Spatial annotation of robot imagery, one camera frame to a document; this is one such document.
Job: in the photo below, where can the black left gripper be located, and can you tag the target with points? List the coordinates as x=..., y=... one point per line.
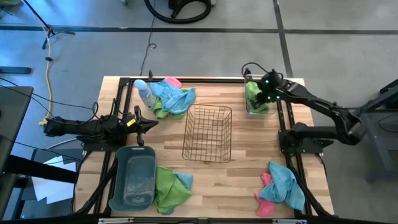
x=138, y=124

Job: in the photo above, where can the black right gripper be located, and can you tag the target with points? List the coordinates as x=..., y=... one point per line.
x=271, y=87

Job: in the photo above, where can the green microfiber towel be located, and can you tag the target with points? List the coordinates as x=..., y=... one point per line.
x=160, y=112
x=169, y=189
x=251, y=90

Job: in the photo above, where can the blue microfiber towel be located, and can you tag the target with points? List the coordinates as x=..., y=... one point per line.
x=186, y=180
x=174, y=99
x=283, y=186

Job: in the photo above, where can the pink microfiber towel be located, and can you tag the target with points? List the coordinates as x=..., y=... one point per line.
x=265, y=208
x=173, y=82

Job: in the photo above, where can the teal plastic basket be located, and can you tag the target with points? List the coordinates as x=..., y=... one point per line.
x=136, y=180

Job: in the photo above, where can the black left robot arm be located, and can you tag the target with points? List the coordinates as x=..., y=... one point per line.
x=81, y=127

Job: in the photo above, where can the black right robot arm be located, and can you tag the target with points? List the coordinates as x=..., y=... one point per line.
x=314, y=101

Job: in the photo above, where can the clear plastic container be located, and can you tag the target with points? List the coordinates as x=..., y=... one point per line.
x=267, y=114

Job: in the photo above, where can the spray bottle with blue cap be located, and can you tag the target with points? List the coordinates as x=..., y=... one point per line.
x=145, y=93

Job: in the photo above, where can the white paper sheets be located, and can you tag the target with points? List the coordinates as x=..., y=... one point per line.
x=53, y=189

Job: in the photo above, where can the black metal beam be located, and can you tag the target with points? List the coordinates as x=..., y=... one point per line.
x=40, y=169

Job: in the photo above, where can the dark blue metal cart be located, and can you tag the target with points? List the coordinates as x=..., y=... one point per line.
x=382, y=140

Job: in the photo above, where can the dark grey desk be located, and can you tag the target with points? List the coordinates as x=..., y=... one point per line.
x=12, y=118

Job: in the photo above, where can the black tripod stand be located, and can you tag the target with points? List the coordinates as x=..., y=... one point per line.
x=46, y=26

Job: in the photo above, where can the black flat stand foot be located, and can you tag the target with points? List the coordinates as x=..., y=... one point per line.
x=15, y=70

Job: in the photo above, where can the black aluminium table frame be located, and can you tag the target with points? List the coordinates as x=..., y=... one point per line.
x=217, y=80

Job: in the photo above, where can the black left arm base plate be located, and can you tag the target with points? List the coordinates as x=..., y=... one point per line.
x=99, y=146

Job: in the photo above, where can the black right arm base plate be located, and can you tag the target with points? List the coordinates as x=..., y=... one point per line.
x=308, y=146

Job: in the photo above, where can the silver metal bracket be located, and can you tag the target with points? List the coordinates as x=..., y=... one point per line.
x=289, y=221
x=115, y=220

